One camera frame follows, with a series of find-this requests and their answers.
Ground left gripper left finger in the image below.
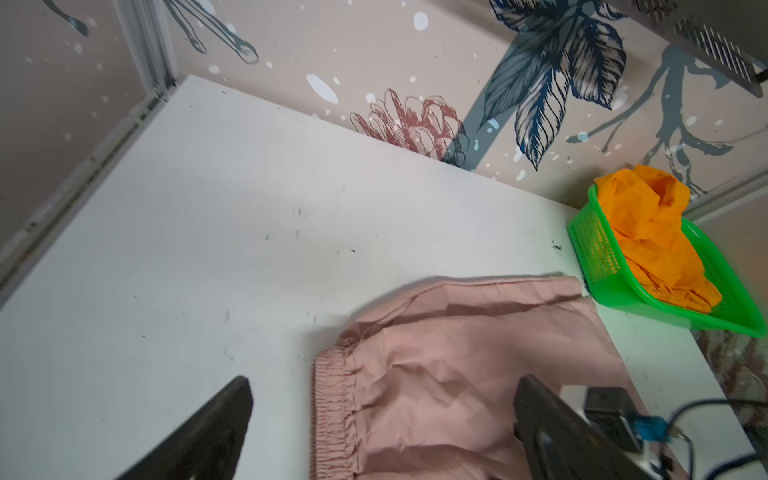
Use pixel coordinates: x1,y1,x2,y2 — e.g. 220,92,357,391
119,376,253,480

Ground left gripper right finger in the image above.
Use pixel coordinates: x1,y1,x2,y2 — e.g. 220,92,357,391
514,375,651,479

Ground pink shorts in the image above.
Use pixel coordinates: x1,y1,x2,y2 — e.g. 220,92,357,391
309,276,638,479

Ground orange shorts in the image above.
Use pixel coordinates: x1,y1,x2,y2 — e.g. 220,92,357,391
595,165,722,313

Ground green plastic basket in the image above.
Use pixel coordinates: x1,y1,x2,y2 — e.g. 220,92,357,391
567,185,767,338

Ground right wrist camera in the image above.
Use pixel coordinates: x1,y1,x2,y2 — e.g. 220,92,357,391
559,385,670,479

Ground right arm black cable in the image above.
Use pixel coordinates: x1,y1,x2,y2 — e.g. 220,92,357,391
659,398,768,480

